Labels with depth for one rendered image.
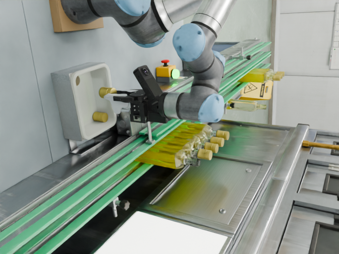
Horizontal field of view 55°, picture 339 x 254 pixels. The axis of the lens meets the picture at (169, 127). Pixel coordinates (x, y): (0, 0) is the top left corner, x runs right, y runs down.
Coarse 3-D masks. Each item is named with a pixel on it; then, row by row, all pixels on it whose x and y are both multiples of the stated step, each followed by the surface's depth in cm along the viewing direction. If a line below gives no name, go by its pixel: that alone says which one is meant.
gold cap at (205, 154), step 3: (198, 150) 115; (201, 150) 115; (204, 150) 114; (207, 150) 114; (210, 150) 114; (198, 153) 115; (201, 153) 114; (204, 153) 114; (207, 153) 113; (210, 153) 114; (198, 156) 115; (201, 156) 114; (204, 156) 114; (207, 156) 113; (210, 156) 114; (207, 159) 114; (210, 159) 114
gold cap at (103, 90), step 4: (100, 88) 101; (104, 88) 101; (108, 88) 100; (112, 88) 100; (100, 92) 101; (104, 92) 100; (108, 92) 100; (112, 92) 100; (116, 92) 102; (100, 96) 102
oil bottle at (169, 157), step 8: (144, 152) 117; (152, 152) 115; (160, 152) 114; (168, 152) 113; (176, 152) 113; (184, 152) 113; (136, 160) 121; (144, 160) 119; (152, 160) 117; (160, 160) 115; (168, 160) 113; (176, 160) 112; (176, 168) 113
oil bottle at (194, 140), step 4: (168, 136) 126; (172, 136) 126; (176, 136) 125; (180, 136) 125; (184, 136) 125; (188, 136) 124; (192, 136) 124; (180, 140) 122; (184, 140) 122; (188, 140) 121; (192, 140) 121; (196, 140) 121; (192, 144) 120; (196, 144) 120; (196, 148) 121
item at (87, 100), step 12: (84, 72) 101; (96, 72) 113; (108, 72) 111; (72, 84) 98; (84, 84) 112; (96, 84) 115; (108, 84) 112; (84, 96) 112; (96, 96) 117; (84, 108) 113; (96, 108) 118; (108, 108) 116; (84, 120) 114; (108, 120) 118; (84, 132) 104; (96, 132) 109
